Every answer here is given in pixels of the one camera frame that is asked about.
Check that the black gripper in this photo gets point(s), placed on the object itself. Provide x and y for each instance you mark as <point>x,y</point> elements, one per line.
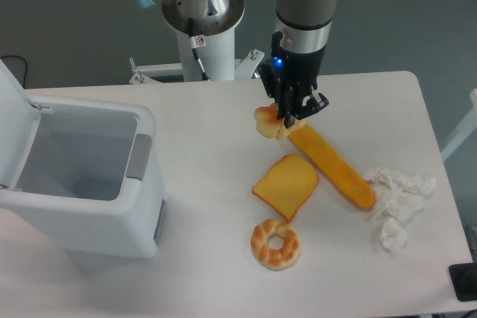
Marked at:
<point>291,79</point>

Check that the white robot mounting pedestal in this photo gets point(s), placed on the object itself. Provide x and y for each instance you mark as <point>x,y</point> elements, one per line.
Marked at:
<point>205,31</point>

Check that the white frame post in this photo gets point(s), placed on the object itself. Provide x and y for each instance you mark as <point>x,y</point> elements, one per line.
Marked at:
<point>465,127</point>

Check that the ring shaped braided bread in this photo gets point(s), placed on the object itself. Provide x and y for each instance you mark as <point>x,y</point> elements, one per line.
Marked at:
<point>275,244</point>

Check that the black device at edge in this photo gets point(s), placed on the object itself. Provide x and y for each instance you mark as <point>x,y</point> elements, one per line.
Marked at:
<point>463,277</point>

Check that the round braided bread roll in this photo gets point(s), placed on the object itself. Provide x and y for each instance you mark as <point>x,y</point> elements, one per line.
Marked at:
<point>269,126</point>

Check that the white open trash can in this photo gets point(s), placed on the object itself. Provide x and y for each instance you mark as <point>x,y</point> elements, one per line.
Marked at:
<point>83,172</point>

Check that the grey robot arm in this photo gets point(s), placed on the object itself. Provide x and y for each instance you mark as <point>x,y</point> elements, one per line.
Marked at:
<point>305,23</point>

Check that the large crumpled white tissue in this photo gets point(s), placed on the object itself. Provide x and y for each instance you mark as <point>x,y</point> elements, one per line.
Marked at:
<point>398,195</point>

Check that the small crumpled white tissue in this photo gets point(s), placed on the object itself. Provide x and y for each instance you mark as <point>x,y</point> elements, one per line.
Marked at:
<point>392,237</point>

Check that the long orange baguette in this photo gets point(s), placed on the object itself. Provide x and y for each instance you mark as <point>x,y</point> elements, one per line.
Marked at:
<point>335,168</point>

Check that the orange toast slice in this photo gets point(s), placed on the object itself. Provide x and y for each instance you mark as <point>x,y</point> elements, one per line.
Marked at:
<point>287,185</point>

